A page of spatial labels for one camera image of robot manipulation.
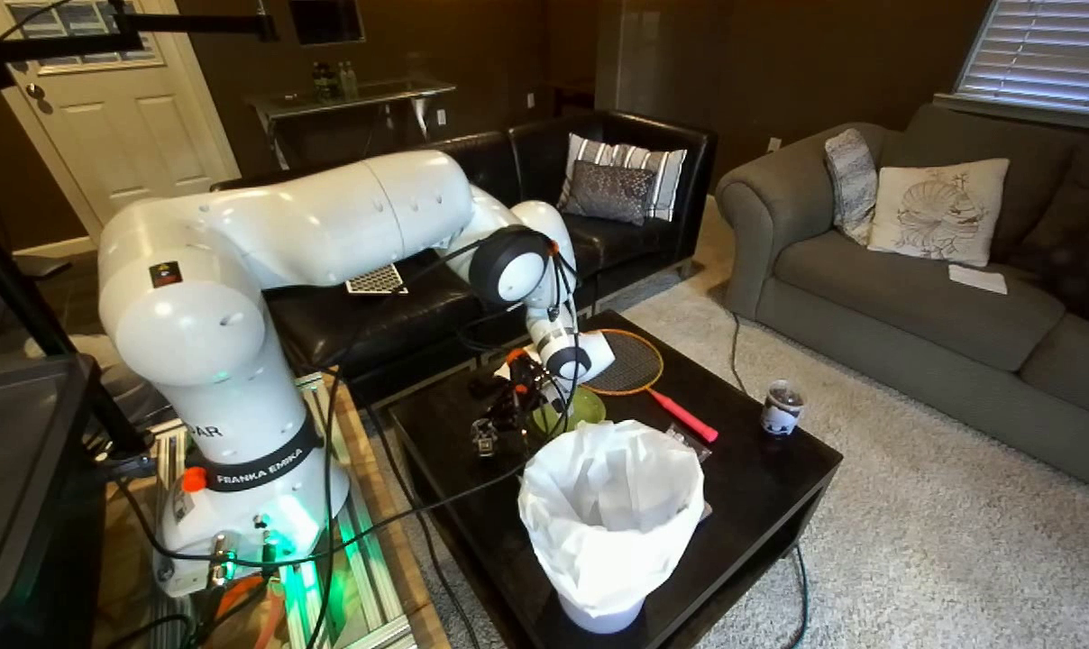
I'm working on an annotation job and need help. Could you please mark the small flat book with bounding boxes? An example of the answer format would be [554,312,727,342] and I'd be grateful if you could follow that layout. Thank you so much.
[344,262,411,300]

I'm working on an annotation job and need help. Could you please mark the white panel door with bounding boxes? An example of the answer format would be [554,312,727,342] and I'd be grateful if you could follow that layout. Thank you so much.
[0,0,240,237]

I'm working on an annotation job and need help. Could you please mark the black camera stand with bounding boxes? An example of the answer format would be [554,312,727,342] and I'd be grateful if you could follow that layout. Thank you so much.
[0,0,278,463]

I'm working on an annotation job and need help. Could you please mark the white printed pillow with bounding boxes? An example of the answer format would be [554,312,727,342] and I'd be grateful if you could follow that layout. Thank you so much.
[865,154,1012,272]

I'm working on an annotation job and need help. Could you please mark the white window blinds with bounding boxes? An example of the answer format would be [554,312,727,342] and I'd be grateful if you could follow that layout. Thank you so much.
[953,0,1089,123]

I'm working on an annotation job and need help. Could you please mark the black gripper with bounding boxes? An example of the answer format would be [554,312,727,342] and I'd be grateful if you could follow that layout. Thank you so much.
[476,358,566,451]

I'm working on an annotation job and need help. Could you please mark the white grey striped pillow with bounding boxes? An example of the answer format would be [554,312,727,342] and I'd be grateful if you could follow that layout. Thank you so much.
[559,129,692,227]

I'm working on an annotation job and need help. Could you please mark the white paper sheet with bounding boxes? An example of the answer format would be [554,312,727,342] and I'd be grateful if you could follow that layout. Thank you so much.
[945,261,1008,300]

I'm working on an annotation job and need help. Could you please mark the green bowl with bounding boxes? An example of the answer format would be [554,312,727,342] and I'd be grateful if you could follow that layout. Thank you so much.
[526,386,609,440]

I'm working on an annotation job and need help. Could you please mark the grey patterned pillow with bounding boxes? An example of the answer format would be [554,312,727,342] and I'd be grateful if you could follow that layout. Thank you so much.
[821,123,881,248]

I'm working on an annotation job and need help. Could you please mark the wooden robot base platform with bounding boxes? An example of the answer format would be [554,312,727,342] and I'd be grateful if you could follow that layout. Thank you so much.
[90,370,421,649]

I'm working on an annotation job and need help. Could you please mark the small dark cup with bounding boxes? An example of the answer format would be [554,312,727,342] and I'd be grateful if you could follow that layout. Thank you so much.
[758,381,808,440]

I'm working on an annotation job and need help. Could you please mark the grey fabric sofa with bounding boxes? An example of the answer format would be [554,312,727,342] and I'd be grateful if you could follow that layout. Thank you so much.
[713,100,1089,500]

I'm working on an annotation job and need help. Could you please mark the dark grey shiny pillow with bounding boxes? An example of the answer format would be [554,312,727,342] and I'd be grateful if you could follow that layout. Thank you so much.
[566,159,659,231]

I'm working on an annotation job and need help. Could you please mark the black computer case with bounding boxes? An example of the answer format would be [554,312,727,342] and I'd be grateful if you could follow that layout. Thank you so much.
[0,355,105,649]

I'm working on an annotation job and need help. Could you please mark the red handled badminton racket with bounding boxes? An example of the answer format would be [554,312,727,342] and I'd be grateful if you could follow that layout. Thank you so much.
[583,325,724,447]

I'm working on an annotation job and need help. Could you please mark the black floor cable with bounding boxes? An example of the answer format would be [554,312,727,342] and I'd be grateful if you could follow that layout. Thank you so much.
[722,300,758,399]

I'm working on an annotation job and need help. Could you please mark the dark console table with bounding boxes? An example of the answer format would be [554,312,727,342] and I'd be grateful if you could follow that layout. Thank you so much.
[251,72,462,175]

